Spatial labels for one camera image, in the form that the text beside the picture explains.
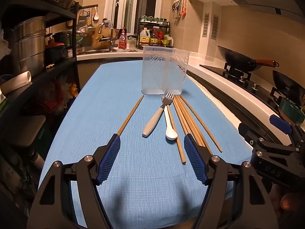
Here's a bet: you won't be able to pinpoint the person's right hand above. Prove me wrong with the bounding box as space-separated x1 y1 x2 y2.
270 185 305 219

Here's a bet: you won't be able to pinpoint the chrome kitchen faucet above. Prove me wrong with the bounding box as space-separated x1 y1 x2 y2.
98 21 117 52

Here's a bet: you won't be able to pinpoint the blue table mat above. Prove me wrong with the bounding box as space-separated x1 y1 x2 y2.
38 60 254 229

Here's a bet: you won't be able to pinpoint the black pot with orange lid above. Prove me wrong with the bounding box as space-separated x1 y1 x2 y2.
45 42 67 64

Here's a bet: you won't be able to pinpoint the metal strainer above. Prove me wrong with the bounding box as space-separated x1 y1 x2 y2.
76 25 96 39

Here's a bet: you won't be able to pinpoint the wall vent grille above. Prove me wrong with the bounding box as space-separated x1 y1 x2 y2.
211 14 219 40
202 13 210 38

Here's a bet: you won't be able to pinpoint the white-handled metal fork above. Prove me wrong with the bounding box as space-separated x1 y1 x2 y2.
142 91 175 138

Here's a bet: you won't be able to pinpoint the wooden chopstick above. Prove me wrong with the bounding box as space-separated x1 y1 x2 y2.
172 98 191 137
117 95 144 135
178 97 206 148
182 96 223 152
180 97 213 155
175 98 198 144
166 104 187 165

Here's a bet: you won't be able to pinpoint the white spoon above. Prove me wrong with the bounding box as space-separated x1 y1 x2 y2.
161 96 178 141

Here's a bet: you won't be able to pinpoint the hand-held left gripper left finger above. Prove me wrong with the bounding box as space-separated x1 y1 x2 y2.
27 134 121 229

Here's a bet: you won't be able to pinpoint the red dish soap bottle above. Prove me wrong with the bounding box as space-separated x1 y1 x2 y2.
118 27 127 50

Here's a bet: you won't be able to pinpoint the stainless steel stockpot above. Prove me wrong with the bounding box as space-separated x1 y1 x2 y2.
10 16 47 78

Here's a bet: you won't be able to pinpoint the wooden cutting board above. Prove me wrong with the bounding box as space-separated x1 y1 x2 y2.
92 18 112 49

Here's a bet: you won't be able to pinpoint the kitchen window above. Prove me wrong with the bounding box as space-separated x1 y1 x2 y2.
105 0 165 35

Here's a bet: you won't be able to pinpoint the row of spice jars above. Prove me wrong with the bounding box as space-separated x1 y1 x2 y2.
140 15 168 24

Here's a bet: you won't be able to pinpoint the oil jug with yellow label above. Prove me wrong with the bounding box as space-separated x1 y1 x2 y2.
140 28 150 46

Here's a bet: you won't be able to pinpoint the black spice rack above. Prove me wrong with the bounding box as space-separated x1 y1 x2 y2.
137 17 174 48

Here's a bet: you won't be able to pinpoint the black gas cooktop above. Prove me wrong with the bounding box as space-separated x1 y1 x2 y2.
200 63 305 134

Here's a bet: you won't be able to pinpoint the black frying pan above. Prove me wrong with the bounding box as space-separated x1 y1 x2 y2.
272 70 305 105

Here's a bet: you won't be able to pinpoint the clear plastic utensil holder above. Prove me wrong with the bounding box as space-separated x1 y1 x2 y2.
141 46 190 96

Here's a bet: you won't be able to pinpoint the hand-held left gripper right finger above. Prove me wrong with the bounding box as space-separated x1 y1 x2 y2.
183 134 279 229

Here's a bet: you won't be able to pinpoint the black metal shelf rack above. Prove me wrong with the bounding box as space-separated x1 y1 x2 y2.
0 0 99 124

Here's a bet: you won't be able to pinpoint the black wok with wooden handle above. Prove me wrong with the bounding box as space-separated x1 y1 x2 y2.
217 45 280 72

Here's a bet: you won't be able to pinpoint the dark cooking pot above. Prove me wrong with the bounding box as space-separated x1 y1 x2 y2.
53 31 73 47

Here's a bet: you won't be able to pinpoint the hanging metal kitchen tools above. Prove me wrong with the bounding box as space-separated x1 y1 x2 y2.
172 0 184 19

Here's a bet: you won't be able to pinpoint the white paper roll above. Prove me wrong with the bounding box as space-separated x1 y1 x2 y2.
0 71 32 95

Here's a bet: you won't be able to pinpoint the red sauce bottle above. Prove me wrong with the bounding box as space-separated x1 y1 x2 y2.
151 28 159 46

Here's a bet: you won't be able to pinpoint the colourful plastic bags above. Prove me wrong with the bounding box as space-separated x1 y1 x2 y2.
43 76 79 115

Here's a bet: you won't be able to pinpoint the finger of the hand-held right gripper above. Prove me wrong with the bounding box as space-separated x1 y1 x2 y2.
238 122 300 152
269 114 305 149

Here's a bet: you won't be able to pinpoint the green bowl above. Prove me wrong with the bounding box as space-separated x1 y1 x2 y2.
278 97 305 124

